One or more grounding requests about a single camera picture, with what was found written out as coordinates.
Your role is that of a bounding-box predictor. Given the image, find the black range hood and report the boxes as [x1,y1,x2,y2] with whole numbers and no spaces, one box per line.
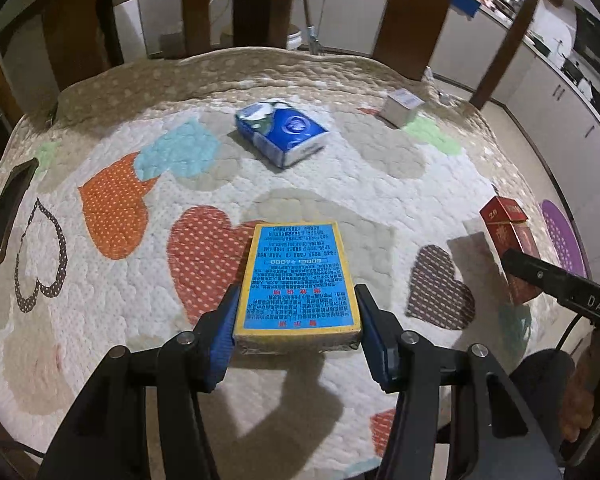
[572,2,600,86]

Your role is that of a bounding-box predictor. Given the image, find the dark wooden chair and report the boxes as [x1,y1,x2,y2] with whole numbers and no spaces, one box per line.
[0,0,301,126]

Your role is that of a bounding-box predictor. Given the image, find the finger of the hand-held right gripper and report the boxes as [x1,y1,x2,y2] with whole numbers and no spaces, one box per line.
[501,249,563,303]

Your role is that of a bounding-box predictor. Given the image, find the red cardboard box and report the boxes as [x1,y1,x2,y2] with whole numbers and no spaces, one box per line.
[479,196,540,307]

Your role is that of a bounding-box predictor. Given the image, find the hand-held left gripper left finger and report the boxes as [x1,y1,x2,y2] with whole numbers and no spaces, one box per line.
[42,284,241,480]

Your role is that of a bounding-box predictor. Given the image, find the white kitchen cabinets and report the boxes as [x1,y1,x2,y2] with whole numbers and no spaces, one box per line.
[290,0,600,241]

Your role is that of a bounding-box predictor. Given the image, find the blue crate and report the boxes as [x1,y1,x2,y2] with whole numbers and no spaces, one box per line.
[452,0,483,20]

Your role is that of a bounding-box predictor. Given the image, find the blue box with yellow edges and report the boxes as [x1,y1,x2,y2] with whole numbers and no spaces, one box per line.
[232,220,365,357]

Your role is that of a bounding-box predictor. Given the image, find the heart-patterned quilt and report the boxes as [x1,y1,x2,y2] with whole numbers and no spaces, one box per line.
[0,45,588,476]

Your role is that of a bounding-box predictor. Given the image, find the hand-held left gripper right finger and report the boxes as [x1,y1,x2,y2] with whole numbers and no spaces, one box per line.
[354,284,563,480]

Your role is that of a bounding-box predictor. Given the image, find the small white box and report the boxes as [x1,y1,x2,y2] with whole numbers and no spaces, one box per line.
[379,89,427,128]

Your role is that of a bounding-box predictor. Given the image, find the black cable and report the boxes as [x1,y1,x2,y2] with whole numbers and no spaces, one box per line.
[554,310,590,357]

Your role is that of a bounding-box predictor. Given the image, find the blue tissue pack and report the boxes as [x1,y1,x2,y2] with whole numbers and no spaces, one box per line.
[234,100,330,170]

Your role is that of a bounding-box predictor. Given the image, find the metal pole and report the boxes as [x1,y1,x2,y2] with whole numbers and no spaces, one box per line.
[301,0,326,56]

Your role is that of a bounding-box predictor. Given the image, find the wooden chair with round hole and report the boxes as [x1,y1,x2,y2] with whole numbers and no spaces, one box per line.
[372,0,563,111]

